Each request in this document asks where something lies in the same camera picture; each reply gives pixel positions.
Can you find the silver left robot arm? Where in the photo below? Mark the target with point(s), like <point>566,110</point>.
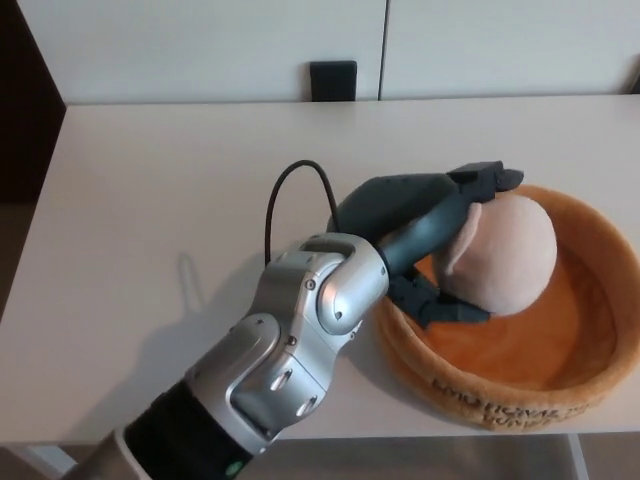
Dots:
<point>280,340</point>

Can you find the white angled frame bar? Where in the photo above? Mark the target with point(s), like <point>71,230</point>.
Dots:
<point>40,460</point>

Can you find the dark brown panel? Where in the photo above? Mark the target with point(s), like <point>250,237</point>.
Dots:
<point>25,100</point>

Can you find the orange plush basket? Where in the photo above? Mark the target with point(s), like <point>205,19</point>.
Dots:
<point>500,355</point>

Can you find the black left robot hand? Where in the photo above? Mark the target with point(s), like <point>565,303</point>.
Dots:
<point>400,205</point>

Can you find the white table leg frame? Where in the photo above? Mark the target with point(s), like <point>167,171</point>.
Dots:
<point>576,457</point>

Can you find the pink plush dumpling toy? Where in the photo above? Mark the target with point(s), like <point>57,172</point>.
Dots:
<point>505,255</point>

